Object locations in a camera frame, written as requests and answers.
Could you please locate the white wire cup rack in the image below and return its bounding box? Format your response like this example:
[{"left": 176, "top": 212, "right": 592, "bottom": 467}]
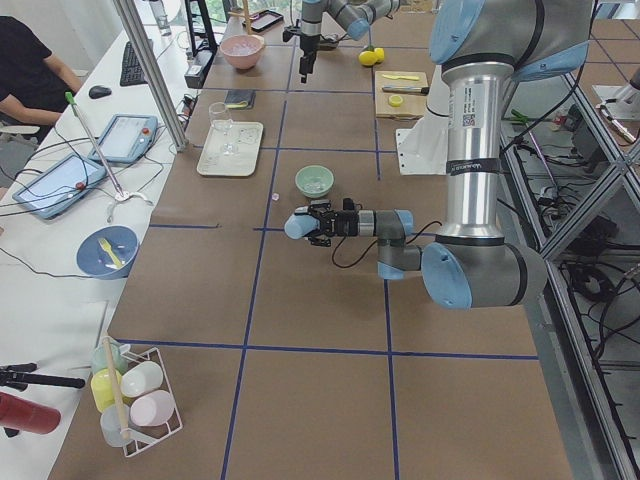
[{"left": 90, "top": 337, "right": 183, "bottom": 458}]

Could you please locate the grey folded cloth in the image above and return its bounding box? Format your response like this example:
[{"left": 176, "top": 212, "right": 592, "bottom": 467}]
[{"left": 224, "top": 89, "right": 256, "bottom": 110}]

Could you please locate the clear glass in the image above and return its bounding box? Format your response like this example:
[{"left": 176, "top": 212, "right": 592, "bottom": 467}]
[{"left": 208, "top": 102, "right": 237, "bottom": 155}]

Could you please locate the wooden cutting board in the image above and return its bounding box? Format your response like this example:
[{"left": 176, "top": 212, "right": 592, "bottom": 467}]
[{"left": 374, "top": 71, "right": 429, "bottom": 119}]

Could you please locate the black keyboard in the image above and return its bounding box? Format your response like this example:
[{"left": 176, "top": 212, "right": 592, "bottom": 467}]
[{"left": 119, "top": 41, "right": 147, "bottom": 87}]

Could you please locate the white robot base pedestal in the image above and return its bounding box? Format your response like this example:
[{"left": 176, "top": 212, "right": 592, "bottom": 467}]
[{"left": 396, "top": 65, "right": 450, "bottom": 175}]

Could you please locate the green cup in rack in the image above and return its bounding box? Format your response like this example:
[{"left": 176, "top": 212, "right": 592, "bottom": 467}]
[{"left": 91, "top": 343, "right": 128, "bottom": 375}]

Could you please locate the white cup in rack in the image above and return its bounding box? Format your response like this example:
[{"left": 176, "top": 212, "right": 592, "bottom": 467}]
[{"left": 120, "top": 361, "right": 164, "bottom": 398}]

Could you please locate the black computer mouse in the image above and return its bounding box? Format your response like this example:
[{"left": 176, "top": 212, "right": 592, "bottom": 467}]
[{"left": 88, "top": 85, "right": 112, "bottom": 99}]

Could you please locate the pink cup in rack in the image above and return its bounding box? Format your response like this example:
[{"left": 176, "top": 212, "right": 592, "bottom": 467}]
[{"left": 130, "top": 390, "right": 175, "bottom": 426}]

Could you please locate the green bowl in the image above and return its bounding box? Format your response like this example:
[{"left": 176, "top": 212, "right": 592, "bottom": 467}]
[{"left": 294, "top": 165, "right": 334, "bottom": 199}]

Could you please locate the cream bear tray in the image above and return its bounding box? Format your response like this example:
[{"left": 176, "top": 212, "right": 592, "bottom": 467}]
[{"left": 196, "top": 122, "right": 264, "bottom": 177}]

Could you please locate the metal reacher stick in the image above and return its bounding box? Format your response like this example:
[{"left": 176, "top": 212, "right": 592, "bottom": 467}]
[{"left": 65, "top": 91, "right": 154, "bottom": 224}]

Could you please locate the black tripod handle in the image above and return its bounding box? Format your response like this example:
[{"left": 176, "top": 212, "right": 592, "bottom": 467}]
[{"left": 1, "top": 363, "right": 86, "bottom": 391}]

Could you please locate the yellow cup in rack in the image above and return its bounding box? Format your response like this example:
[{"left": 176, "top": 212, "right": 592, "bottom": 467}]
[{"left": 90, "top": 368, "right": 115, "bottom": 413}]

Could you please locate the teach pendant tablet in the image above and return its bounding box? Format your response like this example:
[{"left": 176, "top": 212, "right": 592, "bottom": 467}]
[
  {"left": 12, "top": 154, "right": 106, "bottom": 220},
  {"left": 97, "top": 114, "right": 159, "bottom": 164}
]

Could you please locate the near teach pendant tablet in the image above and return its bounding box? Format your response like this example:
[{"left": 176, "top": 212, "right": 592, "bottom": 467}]
[{"left": 12, "top": 154, "right": 106, "bottom": 220}]

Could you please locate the aluminium frame post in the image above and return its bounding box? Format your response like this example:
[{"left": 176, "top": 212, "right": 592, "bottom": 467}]
[{"left": 113, "top": 0, "right": 188, "bottom": 152}]

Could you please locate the red bottle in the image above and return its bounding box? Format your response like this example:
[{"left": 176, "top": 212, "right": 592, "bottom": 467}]
[{"left": 1, "top": 393, "right": 61, "bottom": 438}]

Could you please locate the pink bowl with ice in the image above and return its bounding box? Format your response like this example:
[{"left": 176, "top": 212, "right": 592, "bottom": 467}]
[{"left": 219, "top": 35, "right": 265, "bottom": 70}]

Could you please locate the steel muddler black tip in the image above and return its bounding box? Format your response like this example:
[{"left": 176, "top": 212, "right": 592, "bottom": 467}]
[{"left": 381, "top": 86, "right": 430, "bottom": 96}]

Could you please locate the yellow plastic fork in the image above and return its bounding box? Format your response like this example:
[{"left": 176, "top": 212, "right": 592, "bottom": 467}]
[{"left": 98, "top": 237, "right": 124, "bottom": 269}]

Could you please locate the half lemon slice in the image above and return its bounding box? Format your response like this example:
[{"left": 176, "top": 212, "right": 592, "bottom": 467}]
[{"left": 388, "top": 94, "right": 404, "bottom": 107}]

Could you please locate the yellow lemon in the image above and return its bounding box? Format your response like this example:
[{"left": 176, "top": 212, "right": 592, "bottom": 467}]
[
  {"left": 358, "top": 50, "right": 378, "bottom": 67},
  {"left": 373, "top": 47, "right": 385, "bottom": 63}
]

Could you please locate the seated person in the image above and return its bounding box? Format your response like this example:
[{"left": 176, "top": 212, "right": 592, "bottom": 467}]
[{"left": 1, "top": 16, "right": 82, "bottom": 140}]

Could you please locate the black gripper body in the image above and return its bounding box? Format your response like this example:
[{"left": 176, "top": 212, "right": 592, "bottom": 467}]
[
  {"left": 299, "top": 35, "right": 318, "bottom": 74},
  {"left": 319, "top": 209, "right": 359, "bottom": 237}
]

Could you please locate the clear cup in rack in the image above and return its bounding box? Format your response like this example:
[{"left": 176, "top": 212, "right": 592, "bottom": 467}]
[{"left": 100, "top": 404, "right": 132, "bottom": 447}]

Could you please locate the blue bowl with fork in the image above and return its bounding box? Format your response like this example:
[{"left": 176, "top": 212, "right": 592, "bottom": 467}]
[{"left": 76, "top": 225, "right": 139, "bottom": 280}]

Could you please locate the yellow plastic knife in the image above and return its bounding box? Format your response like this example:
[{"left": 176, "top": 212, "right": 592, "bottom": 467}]
[{"left": 381, "top": 74, "right": 421, "bottom": 81}]

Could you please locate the far teach pendant tablet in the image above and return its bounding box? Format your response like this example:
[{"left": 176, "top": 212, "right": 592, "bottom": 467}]
[{"left": 97, "top": 114, "right": 159, "bottom": 164}]

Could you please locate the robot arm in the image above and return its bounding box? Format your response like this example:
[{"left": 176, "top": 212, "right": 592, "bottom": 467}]
[
  {"left": 285, "top": 1, "right": 595, "bottom": 309},
  {"left": 299, "top": 0, "right": 400, "bottom": 83}
]

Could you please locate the light blue plastic cup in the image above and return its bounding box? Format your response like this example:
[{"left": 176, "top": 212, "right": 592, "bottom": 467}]
[{"left": 284, "top": 213, "right": 319, "bottom": 240}]

